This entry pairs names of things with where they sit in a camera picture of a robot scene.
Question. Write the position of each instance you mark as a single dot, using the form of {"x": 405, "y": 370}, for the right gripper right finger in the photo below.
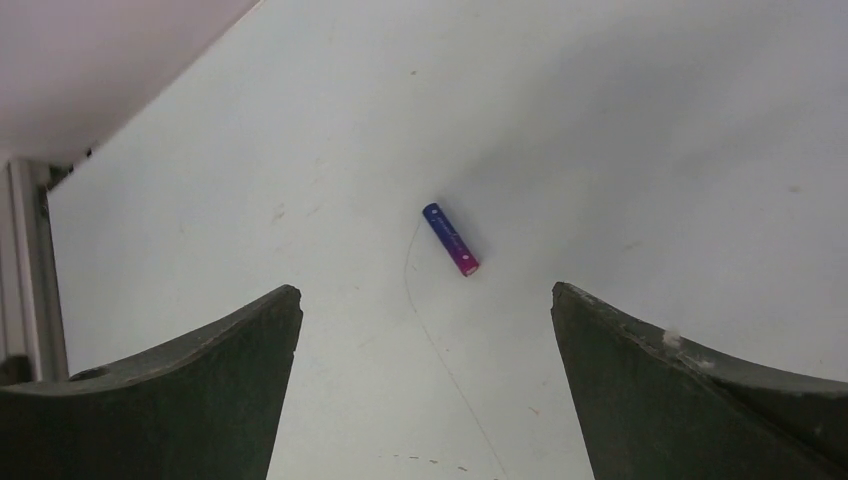
{"x": 653, "y": 405}

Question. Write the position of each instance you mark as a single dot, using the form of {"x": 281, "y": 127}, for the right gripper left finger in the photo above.
{"x": 204, "y": 405}

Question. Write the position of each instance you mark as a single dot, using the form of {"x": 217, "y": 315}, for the blue battery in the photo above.
{"x": 451, "y": 240}

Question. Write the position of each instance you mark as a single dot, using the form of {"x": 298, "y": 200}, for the left aluminium frame profile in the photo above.
{"x": 31, "y": 318}

